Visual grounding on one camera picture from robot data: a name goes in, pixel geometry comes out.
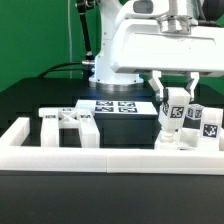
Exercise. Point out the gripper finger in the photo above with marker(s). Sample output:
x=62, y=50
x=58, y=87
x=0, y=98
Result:
x=157, y=86
x=192, y=79

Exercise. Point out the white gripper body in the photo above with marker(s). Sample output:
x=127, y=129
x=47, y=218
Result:
x=139, y=46

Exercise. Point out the white chair seat part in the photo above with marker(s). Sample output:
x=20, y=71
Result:
x=186, y=139

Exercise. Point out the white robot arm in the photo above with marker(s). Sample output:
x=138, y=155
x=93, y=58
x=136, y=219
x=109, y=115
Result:
x=182, y=16

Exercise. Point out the white chair back part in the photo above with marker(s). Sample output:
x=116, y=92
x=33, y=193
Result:
x=55, y=119

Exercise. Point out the black pole with clamp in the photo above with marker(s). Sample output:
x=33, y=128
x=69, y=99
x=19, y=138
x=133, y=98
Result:
x=82, y=7

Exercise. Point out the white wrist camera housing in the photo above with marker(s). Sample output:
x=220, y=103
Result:
x=142, y=9

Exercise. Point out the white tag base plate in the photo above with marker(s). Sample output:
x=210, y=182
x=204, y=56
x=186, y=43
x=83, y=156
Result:
x=118, y=107

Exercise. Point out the white U-shaped frame fence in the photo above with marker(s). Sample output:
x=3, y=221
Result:
x=14, y=155

